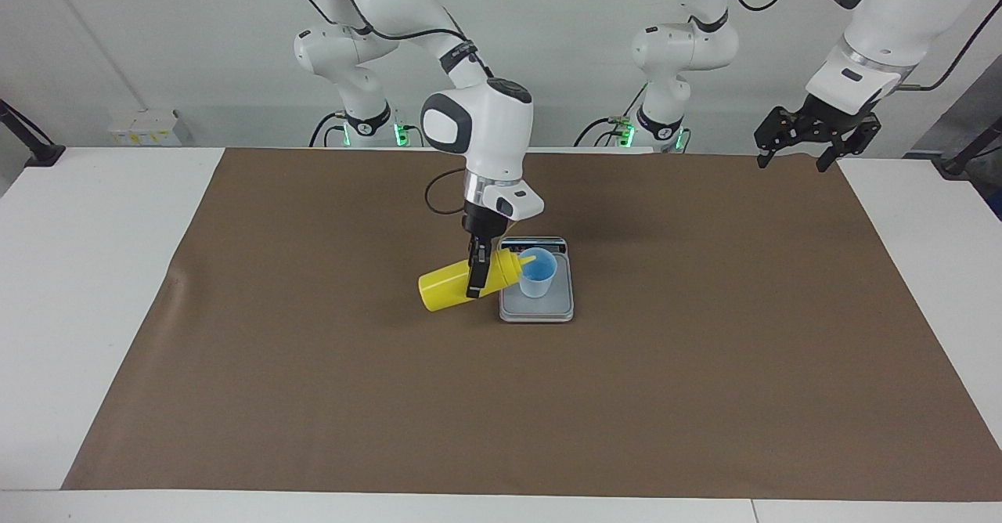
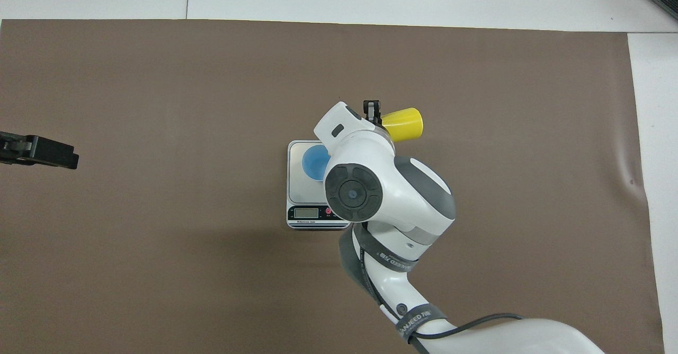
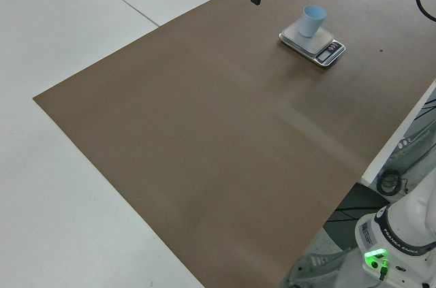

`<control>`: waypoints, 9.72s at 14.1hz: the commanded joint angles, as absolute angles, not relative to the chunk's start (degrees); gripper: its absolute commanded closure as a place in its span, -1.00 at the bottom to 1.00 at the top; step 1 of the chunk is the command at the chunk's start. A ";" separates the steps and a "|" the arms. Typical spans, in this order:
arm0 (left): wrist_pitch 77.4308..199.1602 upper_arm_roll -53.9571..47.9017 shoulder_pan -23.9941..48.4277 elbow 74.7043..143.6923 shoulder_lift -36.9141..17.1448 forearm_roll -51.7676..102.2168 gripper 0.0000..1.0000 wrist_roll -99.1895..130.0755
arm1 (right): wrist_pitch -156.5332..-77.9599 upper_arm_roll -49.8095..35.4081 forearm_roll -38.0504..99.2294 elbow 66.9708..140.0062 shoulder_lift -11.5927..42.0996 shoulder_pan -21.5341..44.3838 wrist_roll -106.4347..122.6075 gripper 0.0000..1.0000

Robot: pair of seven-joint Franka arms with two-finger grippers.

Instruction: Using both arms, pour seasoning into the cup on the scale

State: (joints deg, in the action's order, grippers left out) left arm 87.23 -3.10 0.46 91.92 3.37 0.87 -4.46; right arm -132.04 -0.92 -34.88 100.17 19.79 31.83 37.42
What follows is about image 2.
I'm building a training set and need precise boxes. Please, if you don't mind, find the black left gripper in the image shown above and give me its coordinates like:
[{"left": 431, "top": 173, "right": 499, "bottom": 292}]
[{"left": 0, "top": 131, "right": 79, "bottom": 170}]

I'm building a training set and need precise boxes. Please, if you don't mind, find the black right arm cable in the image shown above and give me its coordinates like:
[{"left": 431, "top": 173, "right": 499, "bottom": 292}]
[{"left": 358, "top": 222, "right": 525, "bottom": 354}]

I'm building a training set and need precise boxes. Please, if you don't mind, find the yellow squeeze bottle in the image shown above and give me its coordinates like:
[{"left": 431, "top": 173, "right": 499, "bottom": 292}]
[{"left": 381, "top": 108, "right": 424, "bottom": 143}]

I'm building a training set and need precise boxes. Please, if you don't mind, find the silver digital kitchen scale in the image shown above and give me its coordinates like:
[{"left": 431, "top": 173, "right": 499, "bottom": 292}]
[{"left": 287, "top": 140, "right": 352, "bottom": 231}]

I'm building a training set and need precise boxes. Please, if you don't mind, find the light blue plastic cup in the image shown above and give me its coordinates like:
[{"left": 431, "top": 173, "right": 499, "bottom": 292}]
[{"left": 302, "top": 145, "right": 332, "bottom": 181}]

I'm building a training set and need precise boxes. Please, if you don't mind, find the brown table mat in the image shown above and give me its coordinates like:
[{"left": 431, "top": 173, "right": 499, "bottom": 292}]
[{"left": 0, "top": 19, "right": 665, "bottom": 354}]

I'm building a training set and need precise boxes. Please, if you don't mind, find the black velcro cable strap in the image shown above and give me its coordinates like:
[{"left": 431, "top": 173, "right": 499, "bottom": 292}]
[
  {"left": 395, "top": 304, "right": 448, "bottom": 342},
  {"left": 356, "top": 231, "right": 420, "bottom": 273}
]

